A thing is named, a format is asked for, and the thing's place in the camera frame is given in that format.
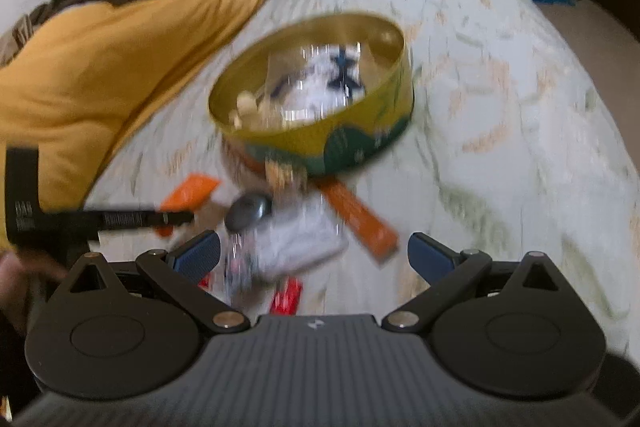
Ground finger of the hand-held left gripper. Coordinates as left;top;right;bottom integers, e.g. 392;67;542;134
51;208;196;239

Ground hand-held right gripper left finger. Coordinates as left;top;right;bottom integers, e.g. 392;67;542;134
50;230;252;334

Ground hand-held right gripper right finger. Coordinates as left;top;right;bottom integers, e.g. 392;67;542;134
381;231;577;333

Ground orange packet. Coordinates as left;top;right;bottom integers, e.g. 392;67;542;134
157;174;221;238

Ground round gold tin container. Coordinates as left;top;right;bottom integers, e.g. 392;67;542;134
207;11;416;178

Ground bagged black white cloth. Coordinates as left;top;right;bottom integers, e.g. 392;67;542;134
265;41;372;118

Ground person's left hand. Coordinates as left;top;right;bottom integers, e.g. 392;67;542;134
0;251;69;334

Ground black round object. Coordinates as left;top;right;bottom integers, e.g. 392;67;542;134
224;190;274;233

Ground long orange sachet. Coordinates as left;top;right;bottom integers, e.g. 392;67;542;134
314;177;401;266

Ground clear plastic snack bag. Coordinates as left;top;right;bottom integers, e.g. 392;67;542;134
225;202;349;284

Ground clear snack packet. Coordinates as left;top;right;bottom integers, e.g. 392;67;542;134
264;158;309;194

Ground yellow blanket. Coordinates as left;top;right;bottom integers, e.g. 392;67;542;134
0;0;286;254

